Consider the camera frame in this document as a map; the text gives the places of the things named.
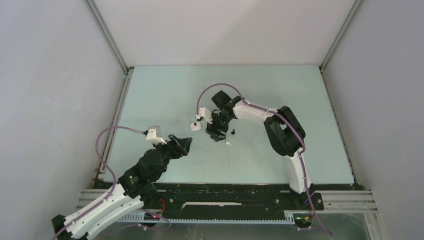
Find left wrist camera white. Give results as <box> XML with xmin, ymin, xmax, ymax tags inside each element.
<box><xmin>146</xmin><ymin>125</ymin><xmax>167</xmax><ymax>146</ymax></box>

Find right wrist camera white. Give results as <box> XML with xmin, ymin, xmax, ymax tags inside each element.
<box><xmin>195</xmin><ymin>107</ymin><xmax>213</xmax><ymax>124</ymax></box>

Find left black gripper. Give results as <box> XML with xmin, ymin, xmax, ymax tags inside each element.
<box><xmin>152</xmin><ymin>134</ymin><xmax>192</xmax><ymax>180</ymax></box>

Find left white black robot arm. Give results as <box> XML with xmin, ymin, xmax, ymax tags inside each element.
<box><xmin>51</xmin><ymin>134</ymin><xmax>193</xmax><ymax>240</ymax></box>

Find white earbud charging case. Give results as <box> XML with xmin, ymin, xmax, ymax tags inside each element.
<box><xmin>190</xmin><ymin>121</ymin><xmax>202</xmax><ymax>132</ymax></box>

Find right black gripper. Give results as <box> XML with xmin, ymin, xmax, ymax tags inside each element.
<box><xmin>206</xmin><ymin>110</ymin><xmax>233</xmax><ymax>142</ymax></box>

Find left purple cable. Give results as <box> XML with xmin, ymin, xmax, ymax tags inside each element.
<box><xmin>49</xmin><ymin>125</ymin><xmax>173</xmax><ymax>240</ymax></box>

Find aluminium rail frame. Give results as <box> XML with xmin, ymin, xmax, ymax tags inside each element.
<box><xmin>76</xmin><ymin>189</ymin><xmax>381</xmax><ymax>239</ymax></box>

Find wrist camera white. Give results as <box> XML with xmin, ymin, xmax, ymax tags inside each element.
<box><xmin>195</xmin><ymin>107</ymin><xmax>213</xmax><ymax>124</ymax></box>
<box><xmin>146</xmin><ymin>125</ymin><xmax>167</xmax><ymax>146</ymax></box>

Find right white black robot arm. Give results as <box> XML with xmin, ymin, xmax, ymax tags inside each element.
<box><xmin>196</xmin><ymin>90</ymin><xmax>311</xmax><ymax>209</ymax></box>

